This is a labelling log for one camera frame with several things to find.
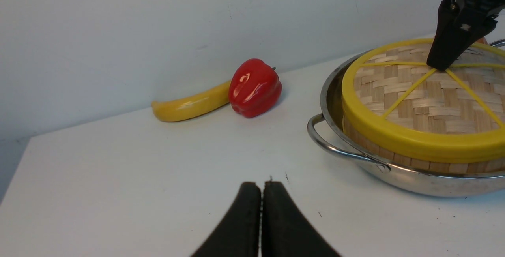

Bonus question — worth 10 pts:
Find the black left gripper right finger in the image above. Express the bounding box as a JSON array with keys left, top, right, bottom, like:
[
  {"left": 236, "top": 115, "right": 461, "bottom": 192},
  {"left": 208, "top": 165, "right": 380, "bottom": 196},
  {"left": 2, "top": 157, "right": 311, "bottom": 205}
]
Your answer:
[{"left": 260, "top": 181, "right": 339, "bottom": 257}]

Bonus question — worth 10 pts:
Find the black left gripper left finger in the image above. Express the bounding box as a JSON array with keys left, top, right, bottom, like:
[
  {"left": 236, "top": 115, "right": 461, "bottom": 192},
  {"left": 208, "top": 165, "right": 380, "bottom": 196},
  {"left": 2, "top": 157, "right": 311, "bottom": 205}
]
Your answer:
[{"left": 192, "top": 182, "right": 262, "bottom": 257}]

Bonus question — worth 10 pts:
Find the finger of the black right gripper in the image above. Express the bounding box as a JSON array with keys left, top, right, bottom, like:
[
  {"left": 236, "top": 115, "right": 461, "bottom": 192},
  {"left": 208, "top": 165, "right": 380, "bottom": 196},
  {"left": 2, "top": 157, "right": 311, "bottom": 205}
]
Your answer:
[{"left": 427, "top": 0, "right": 498, "bottom": 71}]

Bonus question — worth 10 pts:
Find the woven bamboo steamer lid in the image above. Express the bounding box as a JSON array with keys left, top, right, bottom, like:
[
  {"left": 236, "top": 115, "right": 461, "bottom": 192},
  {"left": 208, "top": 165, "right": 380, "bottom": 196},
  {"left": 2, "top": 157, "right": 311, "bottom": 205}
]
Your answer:
[{"left": 342, "top": 38, "right": 504, "bottom": 163}]

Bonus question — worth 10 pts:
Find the bamboo steamer basket yellow rim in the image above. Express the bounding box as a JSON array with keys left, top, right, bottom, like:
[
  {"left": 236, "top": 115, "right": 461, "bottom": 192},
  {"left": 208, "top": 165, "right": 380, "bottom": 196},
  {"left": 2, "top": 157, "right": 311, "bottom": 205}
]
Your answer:
[{"left": 342, "top": 116, "right": 505, "bottom": 174}]

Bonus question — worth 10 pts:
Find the stainless steel pot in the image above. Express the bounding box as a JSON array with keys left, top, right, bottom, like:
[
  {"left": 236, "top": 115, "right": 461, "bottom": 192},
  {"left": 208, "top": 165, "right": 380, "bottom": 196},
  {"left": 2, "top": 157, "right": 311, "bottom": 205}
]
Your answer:
[{"left": 307, "top": 42, "right": 504, "bottom": 197}]

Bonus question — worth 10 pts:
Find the yellow banana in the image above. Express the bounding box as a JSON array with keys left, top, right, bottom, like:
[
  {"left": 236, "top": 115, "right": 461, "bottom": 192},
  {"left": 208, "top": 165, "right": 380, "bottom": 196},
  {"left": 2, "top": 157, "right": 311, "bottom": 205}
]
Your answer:
[{"left": 151, "top": 81, "right": 231, "bottom": 122}]

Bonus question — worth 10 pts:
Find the red bell pepper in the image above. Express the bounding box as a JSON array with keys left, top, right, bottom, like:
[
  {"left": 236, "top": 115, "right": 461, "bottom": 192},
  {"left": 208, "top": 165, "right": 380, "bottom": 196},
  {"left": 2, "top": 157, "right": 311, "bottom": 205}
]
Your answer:
[{"left": 228, "top": 58, "right": 282, "bottom": 118}]

